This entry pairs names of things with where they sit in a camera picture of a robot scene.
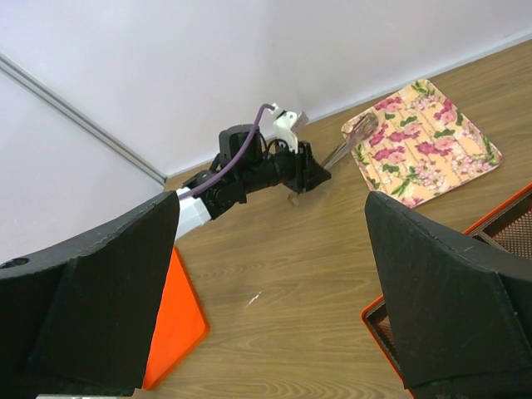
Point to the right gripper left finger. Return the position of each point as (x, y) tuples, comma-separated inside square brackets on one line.
[(77, 318)]

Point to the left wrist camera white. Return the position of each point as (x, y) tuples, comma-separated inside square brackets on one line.
[(287, 125)]

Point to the orange compartment box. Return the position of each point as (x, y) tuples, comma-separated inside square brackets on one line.
[(498, 232)]

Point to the white paper scrap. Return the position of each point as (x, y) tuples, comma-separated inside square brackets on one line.
[(253, 299)]

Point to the orange box lid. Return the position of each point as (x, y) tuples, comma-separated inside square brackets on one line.
[(180, 327)]

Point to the metal tongs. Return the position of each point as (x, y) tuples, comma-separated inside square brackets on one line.
[(359, 131)]

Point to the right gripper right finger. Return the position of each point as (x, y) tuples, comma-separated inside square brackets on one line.
[(453, 299)]

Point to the floral tray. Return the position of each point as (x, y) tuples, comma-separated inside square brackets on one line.
[(423, 146)]

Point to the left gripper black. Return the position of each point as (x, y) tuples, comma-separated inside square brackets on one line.
[(299, 172)]

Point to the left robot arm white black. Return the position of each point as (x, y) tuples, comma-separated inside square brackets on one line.
[(233, 187)]

